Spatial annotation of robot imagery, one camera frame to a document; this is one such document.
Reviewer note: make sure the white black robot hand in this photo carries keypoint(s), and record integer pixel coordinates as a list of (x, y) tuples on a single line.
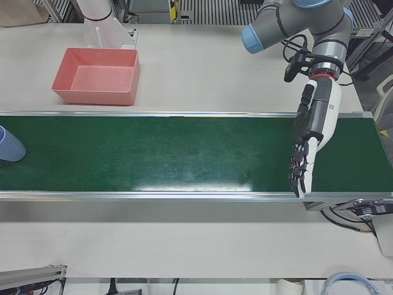
[(325, 110)]

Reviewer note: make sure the blue plastic cup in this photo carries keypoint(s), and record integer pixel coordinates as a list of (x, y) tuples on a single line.
[(10, 147)]

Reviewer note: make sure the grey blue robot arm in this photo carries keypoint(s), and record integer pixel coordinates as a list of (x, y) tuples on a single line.
[(307, 18)]

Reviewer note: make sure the black labelled control box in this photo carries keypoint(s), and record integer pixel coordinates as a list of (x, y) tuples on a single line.
[(374, 209)]

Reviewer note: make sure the pink plastic box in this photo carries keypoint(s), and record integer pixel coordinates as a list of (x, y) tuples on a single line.
[(101, 78)]

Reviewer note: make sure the grey slatted panel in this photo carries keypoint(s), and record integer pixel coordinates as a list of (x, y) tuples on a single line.
[(215, 12)]

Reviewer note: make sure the green conveyor belt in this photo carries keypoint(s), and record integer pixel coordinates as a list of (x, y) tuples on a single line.
[(153, 153)]

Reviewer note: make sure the brown cardboard sheet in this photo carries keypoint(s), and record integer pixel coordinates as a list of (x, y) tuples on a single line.
[(18, 12)]

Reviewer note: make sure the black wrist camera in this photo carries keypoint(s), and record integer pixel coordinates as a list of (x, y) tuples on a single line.
[(293, 66)]

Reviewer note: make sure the white chair frame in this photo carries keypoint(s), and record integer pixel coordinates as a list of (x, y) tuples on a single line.
[(383, 92)]

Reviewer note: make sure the aluminium conveyor rail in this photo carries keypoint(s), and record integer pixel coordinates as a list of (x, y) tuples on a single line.
[(184, 114), (153, 195)]

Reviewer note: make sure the yellow black post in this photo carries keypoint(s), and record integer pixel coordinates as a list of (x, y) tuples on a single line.
[(174, 9)]

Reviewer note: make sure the white stand bracket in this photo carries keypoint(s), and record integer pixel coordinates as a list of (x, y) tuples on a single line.
[(92, 33)]

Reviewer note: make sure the aluminium frame profile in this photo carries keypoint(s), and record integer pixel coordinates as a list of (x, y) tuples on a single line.
[(30, 275)]

